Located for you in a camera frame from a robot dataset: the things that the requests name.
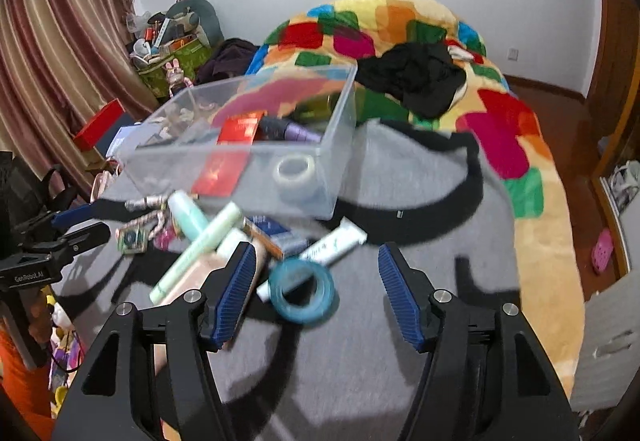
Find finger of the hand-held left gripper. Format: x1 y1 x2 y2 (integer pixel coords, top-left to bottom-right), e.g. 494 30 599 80
20 221 112 263
50 204 98 229

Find peach cosmetic tube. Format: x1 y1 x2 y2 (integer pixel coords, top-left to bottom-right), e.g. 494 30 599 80
160 228 273 307

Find green bag of clutter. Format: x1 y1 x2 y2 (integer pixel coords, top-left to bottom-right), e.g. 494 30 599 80
135 38 213 99

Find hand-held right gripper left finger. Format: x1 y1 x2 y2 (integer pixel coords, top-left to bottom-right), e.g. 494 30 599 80
52 241 258 441

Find red paper packet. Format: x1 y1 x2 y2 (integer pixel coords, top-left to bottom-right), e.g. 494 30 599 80
191 111 268 197

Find clear tape roll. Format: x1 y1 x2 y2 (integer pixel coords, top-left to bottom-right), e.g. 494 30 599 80
272 154 318 202

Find small blue card box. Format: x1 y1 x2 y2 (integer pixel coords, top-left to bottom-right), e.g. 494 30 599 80
242 214 308 259

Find black garment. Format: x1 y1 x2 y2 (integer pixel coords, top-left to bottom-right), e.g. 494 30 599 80
354 41 468 119

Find blue tape roll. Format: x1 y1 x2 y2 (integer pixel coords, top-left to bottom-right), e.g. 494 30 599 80
267 258 337 324

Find pink bunny toy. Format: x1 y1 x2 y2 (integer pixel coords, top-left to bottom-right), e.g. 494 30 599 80
164 60 193 97

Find striped brown curtain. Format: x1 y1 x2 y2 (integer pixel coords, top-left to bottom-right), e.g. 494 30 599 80
0 0 161 192

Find white wardrobe door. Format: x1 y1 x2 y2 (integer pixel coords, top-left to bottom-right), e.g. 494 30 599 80
570 271 640 412

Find white shoes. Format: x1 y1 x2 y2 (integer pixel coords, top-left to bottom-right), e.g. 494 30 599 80
607 161 640 212

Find dark purple clothes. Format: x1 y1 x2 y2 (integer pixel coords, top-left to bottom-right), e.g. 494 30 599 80
195 38 261 87

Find red box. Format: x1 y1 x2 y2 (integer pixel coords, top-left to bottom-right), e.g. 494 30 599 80
72 98 127 152

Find pink slipper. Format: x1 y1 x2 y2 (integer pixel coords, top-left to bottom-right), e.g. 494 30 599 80
591 227 615 274

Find wooden wardrobe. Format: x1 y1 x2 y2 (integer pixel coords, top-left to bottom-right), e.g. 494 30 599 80
580 0 640 282

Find mint green bottle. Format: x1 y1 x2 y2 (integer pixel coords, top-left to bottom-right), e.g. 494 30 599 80
167 190 210 242

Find braided rope keychain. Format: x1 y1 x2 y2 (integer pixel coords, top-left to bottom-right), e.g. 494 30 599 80
124 194 173 242

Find light green tube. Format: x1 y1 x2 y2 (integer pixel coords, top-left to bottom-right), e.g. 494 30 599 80
149 201 244 306

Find person's left forearm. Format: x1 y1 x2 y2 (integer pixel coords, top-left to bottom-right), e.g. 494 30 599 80
0 331 56 441

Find white tube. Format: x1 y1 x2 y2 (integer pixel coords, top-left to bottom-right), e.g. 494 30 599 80
256 216 368 302

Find pink bag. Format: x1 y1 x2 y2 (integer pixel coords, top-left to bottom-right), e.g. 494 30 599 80
90 168 121 199

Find small square charm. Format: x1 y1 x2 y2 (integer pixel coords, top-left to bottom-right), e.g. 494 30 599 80
116 226 148 254

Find colourful patchwork blanket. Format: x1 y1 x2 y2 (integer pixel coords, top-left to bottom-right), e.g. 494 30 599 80
245 0 586 397

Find blue notebook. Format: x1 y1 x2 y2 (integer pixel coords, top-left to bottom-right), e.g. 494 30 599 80
105 124 146 157

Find dark purple bottle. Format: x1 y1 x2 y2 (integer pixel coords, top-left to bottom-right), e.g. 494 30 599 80
257 115 323 144

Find clear plastic storage box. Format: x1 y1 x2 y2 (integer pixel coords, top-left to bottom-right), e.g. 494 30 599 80
120 64 358 222

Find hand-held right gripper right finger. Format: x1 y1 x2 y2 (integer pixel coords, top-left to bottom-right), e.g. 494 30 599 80
377 242 581 441

